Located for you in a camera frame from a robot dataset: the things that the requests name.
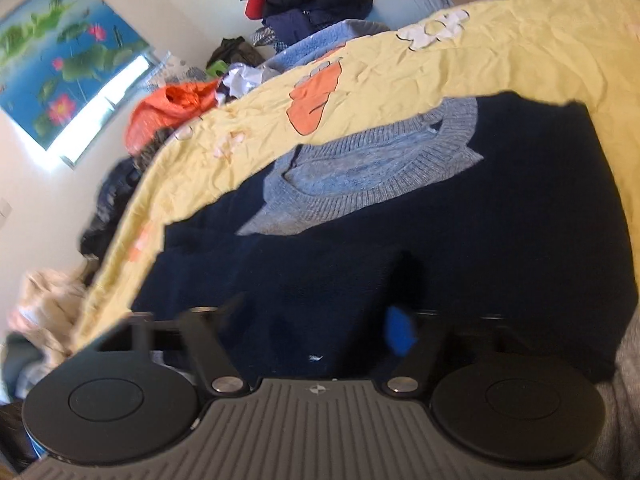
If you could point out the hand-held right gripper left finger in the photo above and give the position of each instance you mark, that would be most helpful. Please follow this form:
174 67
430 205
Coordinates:
202 340

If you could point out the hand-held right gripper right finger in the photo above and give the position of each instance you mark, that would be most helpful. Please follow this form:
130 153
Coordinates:
400 331

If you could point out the navy and grey knit sweater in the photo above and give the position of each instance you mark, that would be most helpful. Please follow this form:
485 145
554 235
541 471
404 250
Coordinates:
450 230

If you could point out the beige cloth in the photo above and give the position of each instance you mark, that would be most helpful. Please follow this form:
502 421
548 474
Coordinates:
50 305

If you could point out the dark padded jacket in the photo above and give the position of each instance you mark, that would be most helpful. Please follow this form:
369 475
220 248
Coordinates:
112 200

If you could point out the leopard print cloth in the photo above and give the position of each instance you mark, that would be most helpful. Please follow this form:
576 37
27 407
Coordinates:
152 142

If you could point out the grey cloth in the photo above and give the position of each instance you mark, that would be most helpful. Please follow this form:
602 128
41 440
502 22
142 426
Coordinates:
622 400

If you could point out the orange plastic bag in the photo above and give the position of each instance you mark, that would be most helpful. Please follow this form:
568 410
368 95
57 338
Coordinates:
165 110

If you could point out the white printed cloth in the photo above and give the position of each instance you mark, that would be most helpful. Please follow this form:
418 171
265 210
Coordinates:
247 80

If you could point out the dark olive garment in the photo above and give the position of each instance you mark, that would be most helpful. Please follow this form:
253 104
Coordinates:
232 50

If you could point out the blue towel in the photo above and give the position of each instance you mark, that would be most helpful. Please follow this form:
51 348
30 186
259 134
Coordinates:
320 42

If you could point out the yellow carrot print quilt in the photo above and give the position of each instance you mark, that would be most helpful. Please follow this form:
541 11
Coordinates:
545 50

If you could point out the lotus flower curtain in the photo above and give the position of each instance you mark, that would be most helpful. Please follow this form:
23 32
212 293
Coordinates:
55 60

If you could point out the navy garment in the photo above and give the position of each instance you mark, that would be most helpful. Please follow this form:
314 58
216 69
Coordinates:
295 25

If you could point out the pale grey-blue cloth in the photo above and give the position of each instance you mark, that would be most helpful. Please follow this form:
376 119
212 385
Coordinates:
415 0

